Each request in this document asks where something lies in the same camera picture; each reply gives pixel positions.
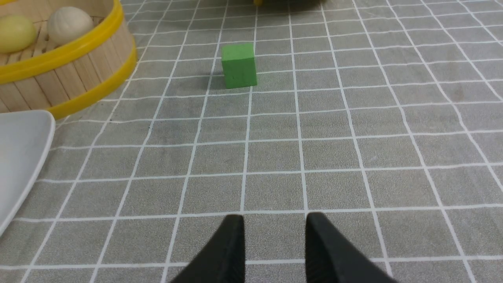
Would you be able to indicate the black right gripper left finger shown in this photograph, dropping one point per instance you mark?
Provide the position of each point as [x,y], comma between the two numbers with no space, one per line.
[222,259]

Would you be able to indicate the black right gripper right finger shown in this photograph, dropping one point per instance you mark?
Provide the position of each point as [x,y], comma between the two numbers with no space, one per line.
[331,258]

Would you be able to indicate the beige steamed bun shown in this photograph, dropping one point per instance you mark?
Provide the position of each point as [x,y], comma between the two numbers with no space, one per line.
[67,24]

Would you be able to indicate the yellow steamed bun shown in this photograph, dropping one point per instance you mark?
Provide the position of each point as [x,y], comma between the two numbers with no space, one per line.
[17,32]

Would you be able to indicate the white square plate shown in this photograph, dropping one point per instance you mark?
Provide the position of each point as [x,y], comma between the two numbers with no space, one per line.
[25,139]

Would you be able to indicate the grey checked tablecloth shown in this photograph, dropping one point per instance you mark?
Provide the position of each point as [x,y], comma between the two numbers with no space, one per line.
[386,115]

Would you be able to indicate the green cube block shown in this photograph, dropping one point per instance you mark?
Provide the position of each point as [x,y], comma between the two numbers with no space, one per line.
[238,65]

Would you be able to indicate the bamboo steamer basket yellow rim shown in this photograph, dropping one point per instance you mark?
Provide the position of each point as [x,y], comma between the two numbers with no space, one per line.
[66,79]

